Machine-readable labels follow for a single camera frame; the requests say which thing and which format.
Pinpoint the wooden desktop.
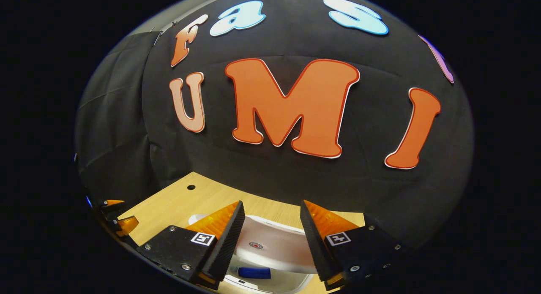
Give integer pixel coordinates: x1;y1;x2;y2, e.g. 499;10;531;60
129;171;366;294

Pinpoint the blue pop can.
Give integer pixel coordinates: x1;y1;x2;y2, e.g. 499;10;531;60
237;267;272;280

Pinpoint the white desktop garbage bin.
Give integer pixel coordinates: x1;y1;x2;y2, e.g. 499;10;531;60
188;214;318;294

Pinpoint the black backdrop cloth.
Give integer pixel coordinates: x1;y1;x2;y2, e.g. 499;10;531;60
75;0;475;248

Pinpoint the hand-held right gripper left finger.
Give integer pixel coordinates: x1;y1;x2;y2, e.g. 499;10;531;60
137;200;246;291

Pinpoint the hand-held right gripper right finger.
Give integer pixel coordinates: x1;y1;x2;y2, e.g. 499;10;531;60
300;199;402;291

